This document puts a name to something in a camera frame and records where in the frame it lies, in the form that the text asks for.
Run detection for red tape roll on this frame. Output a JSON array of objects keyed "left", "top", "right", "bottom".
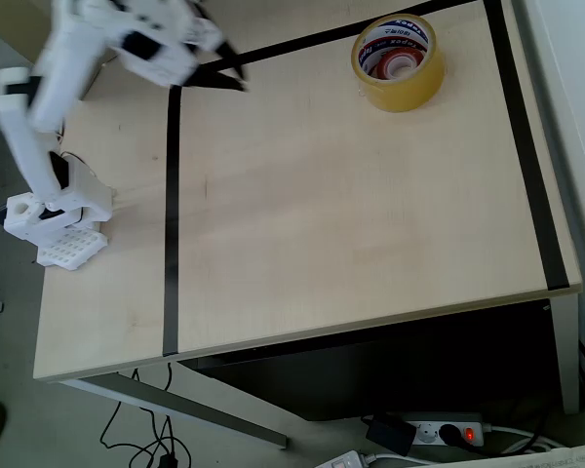
[{"left": 369, "top": 47, "right": 421, "bottom": 80}]

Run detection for yellow tape roll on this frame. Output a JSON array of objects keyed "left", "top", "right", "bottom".
[{"left": 350, "top": 13, "right": 447, "bottom": 114}]

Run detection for grey table crossbar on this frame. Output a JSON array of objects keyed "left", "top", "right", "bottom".
[{"left": 60, "top": 370, "right": 290, "bottom": 450}]

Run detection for black power adapter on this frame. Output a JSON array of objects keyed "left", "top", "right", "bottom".
[{"left": 365, "top": 413, "right": 417, "bottom": 457}]

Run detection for white power strip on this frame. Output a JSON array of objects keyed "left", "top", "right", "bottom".
[{"left": 315, "top": 449, "right": 368, "bottom": 468}]

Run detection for grey power strip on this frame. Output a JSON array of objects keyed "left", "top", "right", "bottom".
[{"left": 384, "top": 412, "right": 492, "bottom": 449}]

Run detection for black round plug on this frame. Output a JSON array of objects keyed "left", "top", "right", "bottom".
[{"left": 437, "top": 422, "right": 463, "bottom": 448}]

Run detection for grey table leg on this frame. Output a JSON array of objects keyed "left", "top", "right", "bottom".
[{"left": 549, "top": 292, "right": 581, "bottom": 416}]

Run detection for white perforated base plate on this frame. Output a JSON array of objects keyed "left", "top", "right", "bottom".
[{"left": 36, "top": 227, "right": 109, "bottom": 272}]

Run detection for black floor cables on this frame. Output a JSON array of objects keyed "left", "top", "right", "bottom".
[{"left": 99, "top": 365, "right": 192, "bottom": 468}]

